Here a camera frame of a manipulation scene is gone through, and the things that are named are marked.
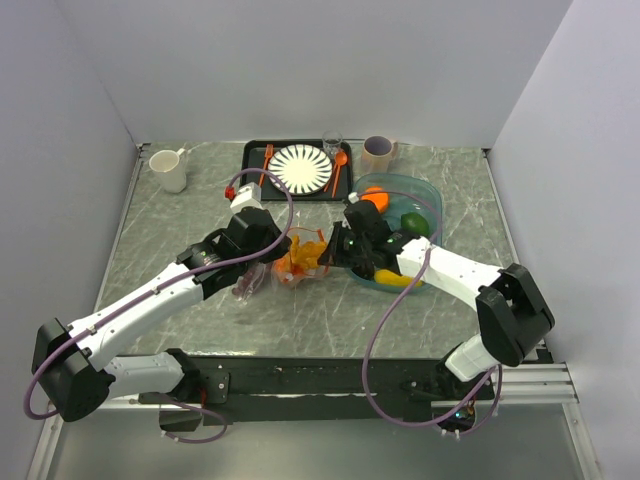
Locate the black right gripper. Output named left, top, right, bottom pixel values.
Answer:
left=320, top=221, right=372, bottom=268

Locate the orange pumpkin toy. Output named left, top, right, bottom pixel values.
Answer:
left=272, top=256, right=311, bottom=286

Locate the golden ginger root toy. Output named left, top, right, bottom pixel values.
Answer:
left=289, top=235, right=327, bottom=271

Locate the clear zip top bag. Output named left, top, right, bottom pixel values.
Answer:
left=232, top=227, right=329, bottom=302

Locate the red grape bunch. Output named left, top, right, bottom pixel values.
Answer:
left=232, top=264, right=267, bottom=300

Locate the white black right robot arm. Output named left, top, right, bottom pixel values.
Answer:
left=318, top=200, right=555, bottom=398

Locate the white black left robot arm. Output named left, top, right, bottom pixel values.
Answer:
left=32, top=207, right=291, bottom=422

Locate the yellow banana toy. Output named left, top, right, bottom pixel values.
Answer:
left=374, top=269, right=413, bottom=288

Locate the orange fruit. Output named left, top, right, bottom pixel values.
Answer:
left=361, top=186, right=390, bottom=214

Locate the green lime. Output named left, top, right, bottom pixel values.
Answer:
left=401, top=212, right=431, bottom=237

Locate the teal transparent plastic container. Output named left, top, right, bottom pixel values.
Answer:
left=347, top=173, right=444, bottom=294

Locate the white black striped plate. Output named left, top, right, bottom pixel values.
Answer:
left=268, top=144, right=333, bottom=196

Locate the orange plastic fork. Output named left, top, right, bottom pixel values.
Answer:
left=258, top=144, right=274, bottom=187

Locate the orange plastic spoon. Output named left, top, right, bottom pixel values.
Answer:
left=331, top=151, right=348, bottom=197

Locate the beige mug purple inside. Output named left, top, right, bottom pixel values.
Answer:
left=361, top=135, right=398, bottom=174

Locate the white mug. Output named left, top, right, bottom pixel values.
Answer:
left=148, top=148, right=187, bottom=194

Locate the clear drinking glass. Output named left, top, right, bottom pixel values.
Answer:
left=322, top=130, right=343, bottom=160

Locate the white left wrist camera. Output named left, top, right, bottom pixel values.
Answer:
left=224, top=182, right=263, bottom=214

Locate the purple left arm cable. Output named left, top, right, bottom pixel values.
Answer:
left=22, top=167, right=295, bottom=421

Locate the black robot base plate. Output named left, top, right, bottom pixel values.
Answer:
left=169, top=348, right=494, bottom=423

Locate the aluminium frame rail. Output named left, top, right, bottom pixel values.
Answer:
left=47, top=367, right=581, bottom=412

